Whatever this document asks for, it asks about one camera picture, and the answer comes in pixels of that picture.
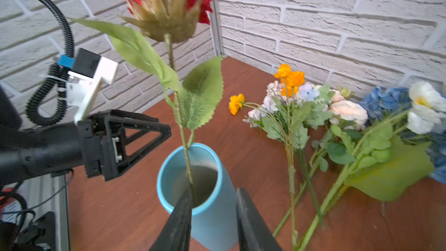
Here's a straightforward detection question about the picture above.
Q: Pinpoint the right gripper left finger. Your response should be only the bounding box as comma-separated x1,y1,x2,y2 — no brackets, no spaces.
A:
149,189,193,251

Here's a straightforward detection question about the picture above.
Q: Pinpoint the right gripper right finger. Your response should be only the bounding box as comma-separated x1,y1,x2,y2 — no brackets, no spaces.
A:
236,188,282,251

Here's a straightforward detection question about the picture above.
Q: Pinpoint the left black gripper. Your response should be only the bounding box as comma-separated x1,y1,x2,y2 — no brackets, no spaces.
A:
1,91,171,185

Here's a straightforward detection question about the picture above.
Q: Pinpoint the teal ceramic vase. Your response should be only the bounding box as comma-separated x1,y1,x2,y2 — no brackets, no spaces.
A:
157,143,238,251

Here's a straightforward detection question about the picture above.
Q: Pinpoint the orange white small bouquet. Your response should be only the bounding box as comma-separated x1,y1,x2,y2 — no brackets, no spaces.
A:
229,64,312,250

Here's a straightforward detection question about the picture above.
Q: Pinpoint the pink white mixed bouquet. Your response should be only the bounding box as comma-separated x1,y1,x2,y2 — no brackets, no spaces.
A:
245,82,368,216

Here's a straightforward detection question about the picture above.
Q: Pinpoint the red gerbera stem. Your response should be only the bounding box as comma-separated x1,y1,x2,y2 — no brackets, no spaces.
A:
69,0,224,199

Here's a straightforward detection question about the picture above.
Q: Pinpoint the blue hydrangea white bouquet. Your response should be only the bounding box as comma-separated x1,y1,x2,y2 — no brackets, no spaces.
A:
297,86,446,251

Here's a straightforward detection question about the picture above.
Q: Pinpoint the white poppy stem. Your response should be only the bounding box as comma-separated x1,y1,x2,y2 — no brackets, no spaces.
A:
407,81,446,135

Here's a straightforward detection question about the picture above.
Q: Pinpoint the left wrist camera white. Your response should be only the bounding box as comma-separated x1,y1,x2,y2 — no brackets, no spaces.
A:
57,48,118,122

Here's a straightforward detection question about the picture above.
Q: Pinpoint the black corrugated cable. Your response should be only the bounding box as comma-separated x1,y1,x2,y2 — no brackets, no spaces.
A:
0,0,75,127

